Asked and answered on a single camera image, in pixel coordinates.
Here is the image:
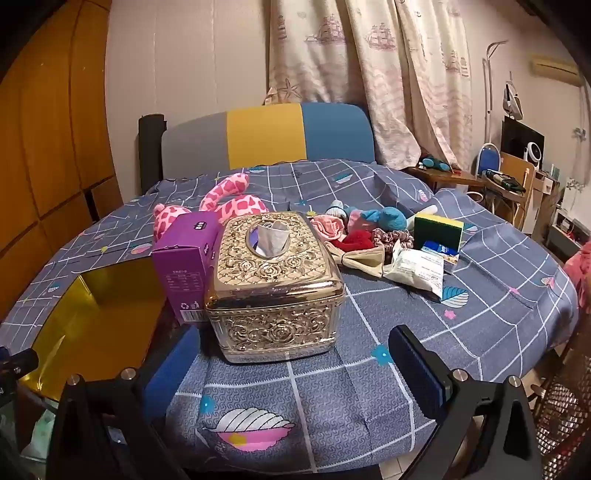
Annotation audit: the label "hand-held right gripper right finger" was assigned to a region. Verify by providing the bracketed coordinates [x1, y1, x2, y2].
[389, 324, 543, 480]

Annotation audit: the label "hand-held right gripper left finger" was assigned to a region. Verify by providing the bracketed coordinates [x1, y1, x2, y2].
[46, 324, 202, 480]

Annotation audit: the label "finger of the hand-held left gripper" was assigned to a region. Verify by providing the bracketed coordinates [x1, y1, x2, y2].
[0, 347, 40, 387]

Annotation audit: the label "cream mesh cloth bundle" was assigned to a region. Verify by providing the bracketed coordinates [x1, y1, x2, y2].
[325, 242, 386, 278]

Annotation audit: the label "grey checked printed blanket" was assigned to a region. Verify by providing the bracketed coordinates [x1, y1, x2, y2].
[0, 158, 580, 467]

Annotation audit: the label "open gold box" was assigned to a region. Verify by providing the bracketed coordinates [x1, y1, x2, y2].
[30, 258, 169, 402]

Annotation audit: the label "white plastic packet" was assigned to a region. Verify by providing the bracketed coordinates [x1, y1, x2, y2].
[384, 247, 446, 303]

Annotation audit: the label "purple cardboard box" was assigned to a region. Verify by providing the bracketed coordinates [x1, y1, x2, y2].
[152, 211, 221, 326]

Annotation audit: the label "blue and white small box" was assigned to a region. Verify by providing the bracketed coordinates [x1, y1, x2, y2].
[420, 240, 461, 268]

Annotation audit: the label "brown satin scrunchie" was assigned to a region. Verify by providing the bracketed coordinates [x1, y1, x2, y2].
[373, 228, 416, 250]

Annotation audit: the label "green and yellow sponge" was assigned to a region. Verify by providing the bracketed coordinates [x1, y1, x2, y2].
[414, 215, 464, 251]

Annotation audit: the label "red plush heart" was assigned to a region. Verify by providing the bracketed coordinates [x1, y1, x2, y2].
[341, 230, 375, 252]

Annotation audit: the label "blue plush toy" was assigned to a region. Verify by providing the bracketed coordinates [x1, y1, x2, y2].
[346, 205, 408, 232]

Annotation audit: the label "white tissue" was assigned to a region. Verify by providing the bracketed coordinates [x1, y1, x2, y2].
[253, 220, 291, 257]

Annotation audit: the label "pink rolled cloth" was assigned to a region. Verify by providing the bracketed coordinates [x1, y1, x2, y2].
[309, 215, 349, 241]

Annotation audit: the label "pink spotted giraffe plush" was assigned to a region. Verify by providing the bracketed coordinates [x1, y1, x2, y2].
[152, 173, 269, 243]

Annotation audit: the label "pink fluffy garment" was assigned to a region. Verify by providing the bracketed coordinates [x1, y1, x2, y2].
[564, 242, 591, 296]

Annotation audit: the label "wooden side table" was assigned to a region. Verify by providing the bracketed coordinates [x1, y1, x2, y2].
[402, 164, 490, 195]

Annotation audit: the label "teal goggles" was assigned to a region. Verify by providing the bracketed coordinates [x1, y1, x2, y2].
[418, 157, 453, 174]

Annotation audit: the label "blue folding chair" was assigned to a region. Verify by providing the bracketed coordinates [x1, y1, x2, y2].
[475, 142, 502, 176]

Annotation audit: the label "wooden wardrobe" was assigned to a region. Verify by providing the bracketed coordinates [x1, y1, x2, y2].
[0, 0, 123, 315]

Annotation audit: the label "small white fan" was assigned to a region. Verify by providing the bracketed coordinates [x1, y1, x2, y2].
[522, 141, 543, 174]

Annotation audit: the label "black monitor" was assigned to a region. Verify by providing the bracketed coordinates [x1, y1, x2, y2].
[501, 115, 546, 160]

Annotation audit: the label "grey yellow blue headboard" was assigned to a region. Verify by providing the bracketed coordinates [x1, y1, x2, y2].
[159, 102, 376, 181]

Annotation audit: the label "white garment steamer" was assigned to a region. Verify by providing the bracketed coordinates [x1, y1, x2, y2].
[481, 39, 525, 139]

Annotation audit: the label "beige ship print curtain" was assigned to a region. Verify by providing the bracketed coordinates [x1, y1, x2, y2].
[263, 0, 474, 171]

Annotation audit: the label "wall air conditioner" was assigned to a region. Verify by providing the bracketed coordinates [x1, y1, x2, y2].
[530, 55, 583, 86]

